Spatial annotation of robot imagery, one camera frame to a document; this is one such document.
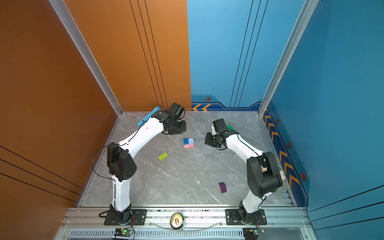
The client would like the lime green block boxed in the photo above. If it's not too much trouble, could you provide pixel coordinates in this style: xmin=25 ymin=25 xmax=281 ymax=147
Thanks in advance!
xmin=158 ymin=153 xmax=169 ymax=161

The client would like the purple block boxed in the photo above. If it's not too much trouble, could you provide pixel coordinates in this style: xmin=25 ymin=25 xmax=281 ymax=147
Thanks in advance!
xmin=219 ymin=182 xmax=227 ymax=194

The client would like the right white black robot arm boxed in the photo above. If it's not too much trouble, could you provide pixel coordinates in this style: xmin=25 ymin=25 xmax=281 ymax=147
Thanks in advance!
xmin=205 ymin=119 xmax=283 ymax=226

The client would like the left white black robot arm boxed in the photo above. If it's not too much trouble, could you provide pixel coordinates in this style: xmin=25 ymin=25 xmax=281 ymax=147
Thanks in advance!
xmin=107 ymin=103 xmax=186 ymax=225

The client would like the blue toy microphone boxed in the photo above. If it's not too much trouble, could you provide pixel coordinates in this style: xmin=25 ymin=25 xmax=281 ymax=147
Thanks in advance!
xmin=137 ymin=106 xmax=161 ymax=127

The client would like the pink plush doll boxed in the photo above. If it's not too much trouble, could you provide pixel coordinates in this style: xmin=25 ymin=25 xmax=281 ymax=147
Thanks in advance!
xmin=278 ymin=167 xmax=286 ymax=181

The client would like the round emergency button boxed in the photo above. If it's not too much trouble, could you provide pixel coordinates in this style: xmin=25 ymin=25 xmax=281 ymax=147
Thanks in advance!
xmin=170 ymin=213 xmax=185 ymax=230

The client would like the right circuit board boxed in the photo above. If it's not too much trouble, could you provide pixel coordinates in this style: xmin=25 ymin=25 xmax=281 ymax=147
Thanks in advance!
xmin=250 ymin=227 xmax=265 ymax=235

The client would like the left green circuit board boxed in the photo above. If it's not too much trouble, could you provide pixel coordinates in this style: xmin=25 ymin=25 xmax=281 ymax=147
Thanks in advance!
xmin=114 ymin=228 xmax=135 ymax=238

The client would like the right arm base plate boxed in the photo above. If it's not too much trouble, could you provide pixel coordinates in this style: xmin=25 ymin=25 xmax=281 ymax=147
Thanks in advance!
xmin=226 ymin=209 xmax=268 ymax=226

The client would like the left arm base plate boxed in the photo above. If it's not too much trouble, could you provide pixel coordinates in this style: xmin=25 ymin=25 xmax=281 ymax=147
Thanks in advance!
xmin=104 ymin=209 xmax=147 ymax=227

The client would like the aluminium front rail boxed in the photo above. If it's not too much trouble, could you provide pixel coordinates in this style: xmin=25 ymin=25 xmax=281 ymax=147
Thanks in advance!
xmin=54 ymin=206 xmax=317 ymax=240

